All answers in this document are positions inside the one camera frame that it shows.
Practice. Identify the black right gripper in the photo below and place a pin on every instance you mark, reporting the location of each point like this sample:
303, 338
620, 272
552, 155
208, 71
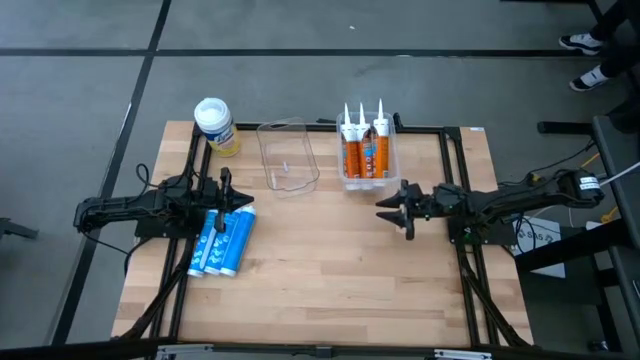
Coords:
420, 205

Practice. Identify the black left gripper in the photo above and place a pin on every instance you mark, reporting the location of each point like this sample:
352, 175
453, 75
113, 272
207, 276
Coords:
220, 200

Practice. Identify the blue silicone tube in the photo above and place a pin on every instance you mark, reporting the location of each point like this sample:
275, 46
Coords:
201, 250
239, 240
219, 250

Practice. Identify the orange sealant caulk tube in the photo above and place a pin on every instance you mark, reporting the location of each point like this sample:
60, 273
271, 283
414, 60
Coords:
368, 155
382, 155
351, 155

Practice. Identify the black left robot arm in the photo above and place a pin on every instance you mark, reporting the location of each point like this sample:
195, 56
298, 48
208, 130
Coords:
125, 205

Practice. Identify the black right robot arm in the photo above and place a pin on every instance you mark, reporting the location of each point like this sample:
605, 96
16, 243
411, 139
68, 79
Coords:
510, 200

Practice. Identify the yellow Lysol wipes canister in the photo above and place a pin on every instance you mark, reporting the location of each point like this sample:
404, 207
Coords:
216, 120

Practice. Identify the clear plastic bin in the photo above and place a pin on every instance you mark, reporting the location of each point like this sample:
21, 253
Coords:
395, 150
287, 150

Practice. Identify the white printed sign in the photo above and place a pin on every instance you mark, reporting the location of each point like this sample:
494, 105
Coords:
550, 227

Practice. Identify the black desk support beam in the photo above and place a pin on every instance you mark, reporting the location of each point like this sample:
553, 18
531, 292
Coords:
575, 245

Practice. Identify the black floor stand foot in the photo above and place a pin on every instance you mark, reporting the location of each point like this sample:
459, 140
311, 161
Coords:
17, 229

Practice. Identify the person's shoe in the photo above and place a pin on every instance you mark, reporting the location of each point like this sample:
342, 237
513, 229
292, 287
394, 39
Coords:
590, 79
582, 44

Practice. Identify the dark grey side desk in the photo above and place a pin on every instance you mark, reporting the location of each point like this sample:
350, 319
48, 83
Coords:
630, 280

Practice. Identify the person's leg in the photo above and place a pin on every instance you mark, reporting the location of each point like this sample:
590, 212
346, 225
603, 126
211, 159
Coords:
617, 15
622, 60

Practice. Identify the black aluminium table frame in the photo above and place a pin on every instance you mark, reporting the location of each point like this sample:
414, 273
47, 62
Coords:
325, 129

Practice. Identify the black table-level camera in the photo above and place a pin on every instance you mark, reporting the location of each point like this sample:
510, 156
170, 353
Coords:
324, 352

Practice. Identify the silver metal bracket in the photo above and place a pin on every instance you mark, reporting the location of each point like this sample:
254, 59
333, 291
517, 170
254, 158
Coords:
182, 351
462, 355

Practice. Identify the black camera mounting rail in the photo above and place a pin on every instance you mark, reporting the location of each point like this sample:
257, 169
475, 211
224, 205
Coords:
100, 350

